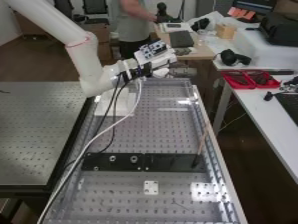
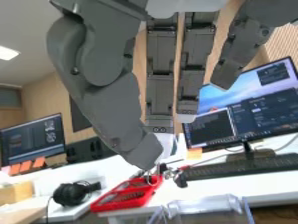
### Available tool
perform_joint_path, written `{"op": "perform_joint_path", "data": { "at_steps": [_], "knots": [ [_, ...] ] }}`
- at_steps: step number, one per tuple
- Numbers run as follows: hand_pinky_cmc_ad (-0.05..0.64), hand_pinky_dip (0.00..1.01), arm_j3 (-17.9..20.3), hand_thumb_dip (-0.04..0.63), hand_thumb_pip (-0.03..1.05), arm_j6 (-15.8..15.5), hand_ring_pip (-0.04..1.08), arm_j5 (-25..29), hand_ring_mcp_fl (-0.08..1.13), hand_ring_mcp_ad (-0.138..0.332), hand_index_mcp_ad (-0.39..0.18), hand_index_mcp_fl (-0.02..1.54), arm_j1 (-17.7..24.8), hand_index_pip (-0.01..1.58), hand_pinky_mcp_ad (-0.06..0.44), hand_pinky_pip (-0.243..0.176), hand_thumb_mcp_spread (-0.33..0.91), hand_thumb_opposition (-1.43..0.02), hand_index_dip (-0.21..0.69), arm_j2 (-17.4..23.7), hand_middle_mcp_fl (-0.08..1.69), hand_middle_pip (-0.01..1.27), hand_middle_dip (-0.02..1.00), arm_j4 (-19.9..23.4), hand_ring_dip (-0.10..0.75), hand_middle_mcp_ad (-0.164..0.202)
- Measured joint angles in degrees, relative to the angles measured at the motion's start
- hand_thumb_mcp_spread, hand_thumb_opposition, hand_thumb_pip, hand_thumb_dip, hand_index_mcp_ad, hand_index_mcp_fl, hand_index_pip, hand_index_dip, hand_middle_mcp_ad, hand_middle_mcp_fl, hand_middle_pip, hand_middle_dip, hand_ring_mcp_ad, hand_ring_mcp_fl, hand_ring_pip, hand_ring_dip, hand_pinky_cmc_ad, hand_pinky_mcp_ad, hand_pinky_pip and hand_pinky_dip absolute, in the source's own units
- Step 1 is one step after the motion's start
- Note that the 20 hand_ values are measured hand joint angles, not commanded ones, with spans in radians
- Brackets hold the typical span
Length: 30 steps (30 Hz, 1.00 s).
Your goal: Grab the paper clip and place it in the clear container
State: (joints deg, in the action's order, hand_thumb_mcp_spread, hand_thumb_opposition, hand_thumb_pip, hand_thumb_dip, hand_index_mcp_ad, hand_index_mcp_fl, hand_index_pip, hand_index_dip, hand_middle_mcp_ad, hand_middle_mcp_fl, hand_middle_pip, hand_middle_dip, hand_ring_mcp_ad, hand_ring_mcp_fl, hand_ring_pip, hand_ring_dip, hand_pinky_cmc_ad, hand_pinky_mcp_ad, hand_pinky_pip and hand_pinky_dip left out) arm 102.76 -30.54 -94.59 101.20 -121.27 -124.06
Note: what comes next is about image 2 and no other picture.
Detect black bag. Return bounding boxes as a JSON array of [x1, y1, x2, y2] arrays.
[[65, 135, 119, 165]]

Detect computer screen with sticky notes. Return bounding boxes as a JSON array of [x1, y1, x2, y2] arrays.
[[0, 112, 68, 168]]

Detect black headphones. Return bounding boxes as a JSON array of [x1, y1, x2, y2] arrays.
[[50, 180, 102, 208]]

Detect long black keyboard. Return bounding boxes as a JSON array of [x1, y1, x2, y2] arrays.
[[179, 152, 298, 183]]

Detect white desk with headphones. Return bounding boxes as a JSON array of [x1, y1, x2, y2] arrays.
[[0, 159, 147, 224]]

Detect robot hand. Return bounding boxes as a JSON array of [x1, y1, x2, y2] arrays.
[[45, 0, 298, 171]]

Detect yellow sticky note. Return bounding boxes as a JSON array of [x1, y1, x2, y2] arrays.
[[185, 147, 205, 161]]

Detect white desk with red trays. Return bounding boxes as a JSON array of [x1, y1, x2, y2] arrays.
[[94, 133, 298, 224]]

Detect orange sticky notes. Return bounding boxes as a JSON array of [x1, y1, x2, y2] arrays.
[[8, 156, 48, 177]]

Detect clear box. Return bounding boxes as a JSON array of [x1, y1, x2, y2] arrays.
[[146, 194, 256, 224]]

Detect red tray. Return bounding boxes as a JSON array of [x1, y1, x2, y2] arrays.
[[89, 190, 153, 214], [111, 175, 163, 198]]

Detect wide computer screen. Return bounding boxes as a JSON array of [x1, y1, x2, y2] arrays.
[[181, 56, 298, 150]]

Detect small wooden box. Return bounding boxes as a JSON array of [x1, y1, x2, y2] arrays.
[[0, 181, 36, 207]]

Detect ceiling light panel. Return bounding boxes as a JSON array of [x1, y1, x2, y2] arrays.
[[0, 45, 21, 62]]

